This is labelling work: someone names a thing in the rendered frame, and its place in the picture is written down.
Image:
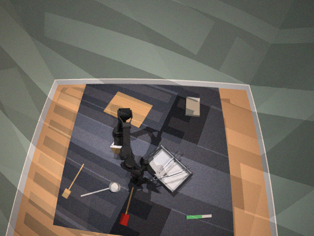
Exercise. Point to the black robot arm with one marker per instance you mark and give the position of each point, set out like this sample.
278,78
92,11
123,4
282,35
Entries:
121,135

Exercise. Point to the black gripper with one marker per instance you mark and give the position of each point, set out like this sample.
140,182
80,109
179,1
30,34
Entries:
139,171

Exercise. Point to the grey metal roasting tin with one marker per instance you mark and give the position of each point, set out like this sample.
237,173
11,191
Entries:
158,159

